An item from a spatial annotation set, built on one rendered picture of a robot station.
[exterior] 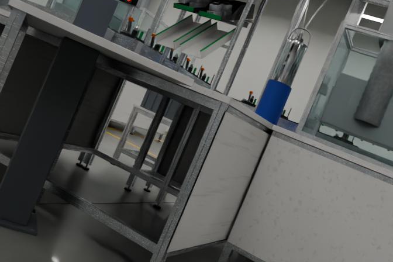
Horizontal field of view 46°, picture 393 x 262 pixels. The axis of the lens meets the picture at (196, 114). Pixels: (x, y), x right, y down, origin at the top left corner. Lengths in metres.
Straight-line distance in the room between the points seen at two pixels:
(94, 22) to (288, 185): 1.30
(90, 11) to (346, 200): 1.54
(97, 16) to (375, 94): 1.49
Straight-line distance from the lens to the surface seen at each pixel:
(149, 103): 4.51
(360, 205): 2.52
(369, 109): 2.65
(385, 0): 3.32
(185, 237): 2.11
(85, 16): 2.08
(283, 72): 2.93
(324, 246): 2.54
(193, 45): 2.29
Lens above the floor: 0.73
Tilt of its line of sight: level
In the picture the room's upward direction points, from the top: 23 degrees clockwise
